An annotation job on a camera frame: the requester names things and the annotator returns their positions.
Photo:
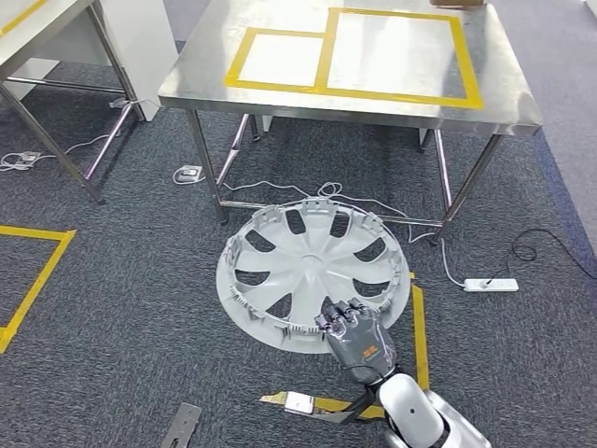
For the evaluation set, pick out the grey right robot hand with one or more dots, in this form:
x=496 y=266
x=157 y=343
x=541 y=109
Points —
x=361 y=346

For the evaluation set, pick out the grey plastic wheel hubcap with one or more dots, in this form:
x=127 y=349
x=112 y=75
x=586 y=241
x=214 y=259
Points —
x=310 y=272

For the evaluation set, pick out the yellow workbench tape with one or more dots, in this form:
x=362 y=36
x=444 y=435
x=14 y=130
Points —
x=325 y=56

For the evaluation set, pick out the stainless steel workbench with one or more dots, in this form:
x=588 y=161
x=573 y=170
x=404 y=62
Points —
x=503 y=62

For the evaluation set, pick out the yellow floor tape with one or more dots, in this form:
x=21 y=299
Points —
x=32 y=233
x=420 y=334

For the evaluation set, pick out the long white power strip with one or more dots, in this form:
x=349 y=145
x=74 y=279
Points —
x=490 y=285

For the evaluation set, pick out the grey floor socket box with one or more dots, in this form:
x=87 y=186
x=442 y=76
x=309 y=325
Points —
x=190 y=174
x=29 y=158

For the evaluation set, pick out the white cabinet panel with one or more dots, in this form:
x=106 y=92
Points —
x=140 y=49

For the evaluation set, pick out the yellow side table tape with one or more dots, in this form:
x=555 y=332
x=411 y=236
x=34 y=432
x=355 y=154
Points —
x=23 y=15

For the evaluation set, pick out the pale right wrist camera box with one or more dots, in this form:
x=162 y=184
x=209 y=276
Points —
x=300 y=403

